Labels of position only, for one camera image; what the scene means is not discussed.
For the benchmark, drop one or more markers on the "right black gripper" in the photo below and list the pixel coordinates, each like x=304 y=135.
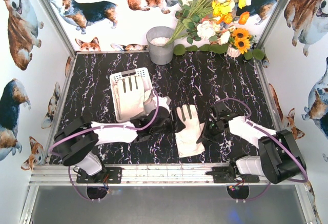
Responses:
x=205 y=131

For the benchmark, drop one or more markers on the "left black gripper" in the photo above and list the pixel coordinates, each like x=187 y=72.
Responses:
x=173 y=120

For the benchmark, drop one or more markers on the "white glove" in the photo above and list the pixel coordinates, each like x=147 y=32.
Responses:
x=187 y=138
x=131 y=95

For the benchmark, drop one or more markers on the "white plastic storage basket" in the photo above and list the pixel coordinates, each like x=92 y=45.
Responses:
x=150 y=105

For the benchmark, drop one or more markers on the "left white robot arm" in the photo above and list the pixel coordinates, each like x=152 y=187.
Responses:
x=74 y=143

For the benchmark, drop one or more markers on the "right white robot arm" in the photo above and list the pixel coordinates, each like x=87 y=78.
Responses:
x=279 y=157

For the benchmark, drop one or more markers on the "white ribbed flower pot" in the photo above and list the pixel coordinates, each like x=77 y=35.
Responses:
x=232 y=52

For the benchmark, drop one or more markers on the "grey metal bucket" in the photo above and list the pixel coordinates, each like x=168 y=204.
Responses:
x=160 y=44

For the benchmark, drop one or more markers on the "artificial flower bouquet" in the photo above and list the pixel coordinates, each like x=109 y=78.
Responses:
x=213 y=25

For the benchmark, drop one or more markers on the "right black base bracket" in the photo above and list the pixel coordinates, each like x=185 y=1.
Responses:
x=228 y=175

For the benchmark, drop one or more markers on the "black base bracket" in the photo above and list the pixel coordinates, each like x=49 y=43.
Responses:
x=110 y=175
x=228 y=175

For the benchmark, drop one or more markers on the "left black base bracket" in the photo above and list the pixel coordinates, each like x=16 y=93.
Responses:
x=110 y=175

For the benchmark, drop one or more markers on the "aluminium front rail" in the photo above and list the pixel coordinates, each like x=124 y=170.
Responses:
x=134 y=175

